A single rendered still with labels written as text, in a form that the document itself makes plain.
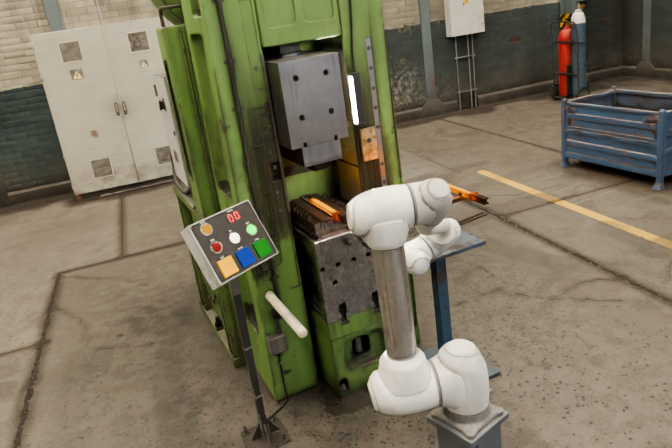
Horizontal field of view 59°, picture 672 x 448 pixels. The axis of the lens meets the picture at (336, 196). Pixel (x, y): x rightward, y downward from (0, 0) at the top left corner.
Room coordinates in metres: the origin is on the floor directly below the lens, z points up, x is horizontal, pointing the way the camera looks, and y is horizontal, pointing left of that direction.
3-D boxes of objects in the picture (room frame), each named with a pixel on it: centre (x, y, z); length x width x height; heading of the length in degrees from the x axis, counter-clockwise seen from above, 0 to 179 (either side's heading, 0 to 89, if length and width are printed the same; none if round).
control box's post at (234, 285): (2.44, 0.51, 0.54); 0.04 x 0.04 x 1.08; 23
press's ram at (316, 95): (2.94, 0.08, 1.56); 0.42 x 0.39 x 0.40; 23
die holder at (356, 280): (2.96, 0.07, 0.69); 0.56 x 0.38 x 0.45; 23
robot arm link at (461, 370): (1.67, -0.32, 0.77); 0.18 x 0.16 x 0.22; 96
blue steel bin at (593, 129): (5.62, -3.00, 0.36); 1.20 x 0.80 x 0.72; 22
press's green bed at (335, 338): (2.96, 0.07, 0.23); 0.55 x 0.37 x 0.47; 23
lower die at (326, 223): (2.92, 0.12, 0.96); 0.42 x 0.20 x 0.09; 23
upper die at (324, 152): (2.92, 0.12, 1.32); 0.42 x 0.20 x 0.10; 23
